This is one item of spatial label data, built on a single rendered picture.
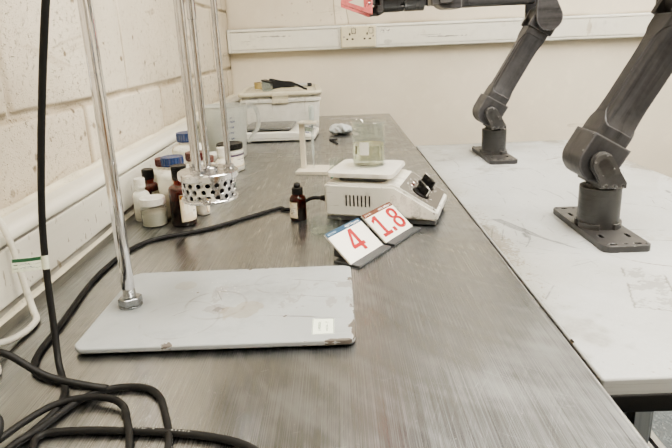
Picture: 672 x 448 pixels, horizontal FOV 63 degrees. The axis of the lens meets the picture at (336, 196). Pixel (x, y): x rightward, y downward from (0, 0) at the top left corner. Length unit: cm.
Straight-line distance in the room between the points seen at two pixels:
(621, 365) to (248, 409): 35
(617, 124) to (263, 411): 66
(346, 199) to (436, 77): 157
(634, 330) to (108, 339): 56
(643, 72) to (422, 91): 163
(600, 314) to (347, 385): 31
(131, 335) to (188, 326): 6
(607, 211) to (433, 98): 163
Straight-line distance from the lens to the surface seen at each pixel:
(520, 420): 51
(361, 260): 80
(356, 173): 96
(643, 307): 74
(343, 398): 52
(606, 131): 91
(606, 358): 62
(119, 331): 67
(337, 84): 245
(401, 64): 246
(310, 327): 62
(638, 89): 93
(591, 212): 94
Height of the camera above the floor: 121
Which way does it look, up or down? 15 degrees down
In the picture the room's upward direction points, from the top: 2 degrees counter-clockwise
